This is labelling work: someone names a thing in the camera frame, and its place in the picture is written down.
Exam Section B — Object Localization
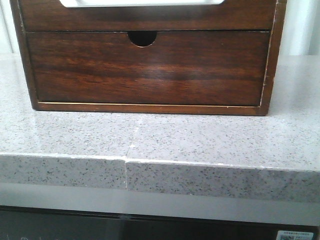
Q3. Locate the wooden drawer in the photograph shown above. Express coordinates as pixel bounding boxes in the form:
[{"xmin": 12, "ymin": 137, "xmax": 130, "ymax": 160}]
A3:
[
  {"xmin": 27, "ymin": 31, "xmax": 270, "ymax": 106},
  {"xmin": 10, "ymin": 0, "xmax": 276, "ymax": 32}
]

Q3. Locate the dark wooden drawer cabinet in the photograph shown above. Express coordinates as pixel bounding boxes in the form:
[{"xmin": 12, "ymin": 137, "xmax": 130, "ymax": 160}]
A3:
[{"xmin": 10, "ymin": 0, "xmax": 287, "ymax": 116}]

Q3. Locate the white QR code sticker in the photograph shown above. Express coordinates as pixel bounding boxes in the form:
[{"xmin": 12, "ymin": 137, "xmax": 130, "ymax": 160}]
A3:
[{"xmin": 276, "ymin": 230, "xmax": 315, "ymax": 240}]

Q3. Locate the black glass appliance panel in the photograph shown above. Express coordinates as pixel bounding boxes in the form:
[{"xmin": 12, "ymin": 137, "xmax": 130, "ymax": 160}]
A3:
[{"xmin": 0, "ymin": 205, "xmax": 320, "ymax": 240}]

